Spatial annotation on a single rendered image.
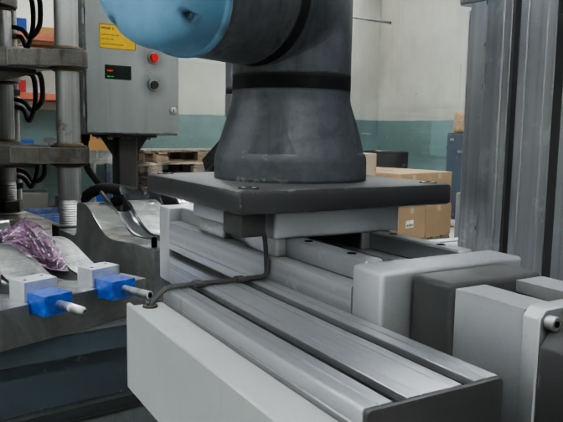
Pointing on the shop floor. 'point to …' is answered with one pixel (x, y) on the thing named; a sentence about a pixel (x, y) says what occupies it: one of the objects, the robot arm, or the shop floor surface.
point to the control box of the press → (123, 93)
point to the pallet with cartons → (430, 216)
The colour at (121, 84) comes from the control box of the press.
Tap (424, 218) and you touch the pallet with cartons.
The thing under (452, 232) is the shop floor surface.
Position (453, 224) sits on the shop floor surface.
